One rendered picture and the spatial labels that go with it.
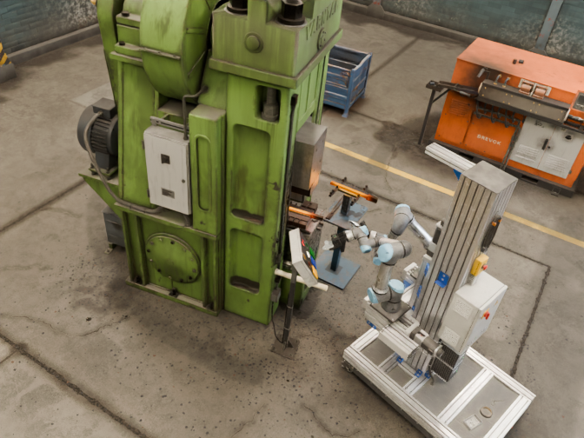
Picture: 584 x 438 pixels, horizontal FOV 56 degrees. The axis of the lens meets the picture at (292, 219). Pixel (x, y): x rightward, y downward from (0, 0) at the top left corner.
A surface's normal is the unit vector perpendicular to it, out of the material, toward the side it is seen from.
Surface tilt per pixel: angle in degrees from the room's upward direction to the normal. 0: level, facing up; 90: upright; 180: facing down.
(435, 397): 0
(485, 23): 91
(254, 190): 89
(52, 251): 0
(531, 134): 90
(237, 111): 89
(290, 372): 0
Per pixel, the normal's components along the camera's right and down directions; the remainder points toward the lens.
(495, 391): 0.08, -0.76
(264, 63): -0.35, 0.58
